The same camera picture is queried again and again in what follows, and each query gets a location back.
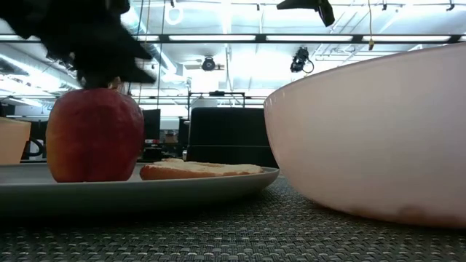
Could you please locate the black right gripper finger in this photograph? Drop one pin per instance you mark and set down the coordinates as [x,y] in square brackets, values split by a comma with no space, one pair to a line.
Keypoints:
[302,4]

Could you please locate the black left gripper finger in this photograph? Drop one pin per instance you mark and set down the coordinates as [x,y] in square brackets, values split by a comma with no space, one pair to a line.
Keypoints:
[109,76]
[127,49]

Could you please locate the red apple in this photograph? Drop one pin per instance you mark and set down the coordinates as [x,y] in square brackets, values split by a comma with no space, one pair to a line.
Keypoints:
[94,134]

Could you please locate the toasted bagel half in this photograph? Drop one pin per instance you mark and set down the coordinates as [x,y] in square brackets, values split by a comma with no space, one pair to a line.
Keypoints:
[200,169]

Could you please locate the black computer monitor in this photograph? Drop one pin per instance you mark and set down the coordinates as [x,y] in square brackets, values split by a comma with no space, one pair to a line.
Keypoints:
[152,123]

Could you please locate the round black ceiling lamp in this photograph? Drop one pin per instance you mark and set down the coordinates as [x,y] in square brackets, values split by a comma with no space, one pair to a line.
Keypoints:
[208,64]

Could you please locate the orange container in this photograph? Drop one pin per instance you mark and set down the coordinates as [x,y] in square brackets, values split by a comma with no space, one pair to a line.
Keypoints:
[12,142]

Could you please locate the grey round plate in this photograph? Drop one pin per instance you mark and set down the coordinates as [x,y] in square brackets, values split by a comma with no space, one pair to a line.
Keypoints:
[145,193]

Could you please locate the black two-slot toaster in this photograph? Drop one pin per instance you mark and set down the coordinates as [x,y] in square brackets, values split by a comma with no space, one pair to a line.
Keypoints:
[225,131]

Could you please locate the grey woven placemat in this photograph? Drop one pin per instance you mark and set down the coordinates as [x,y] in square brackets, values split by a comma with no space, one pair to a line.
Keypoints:
[218,236]

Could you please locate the black ceiling camera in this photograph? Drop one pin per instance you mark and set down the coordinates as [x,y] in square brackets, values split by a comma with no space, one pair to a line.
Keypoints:
[300,60]

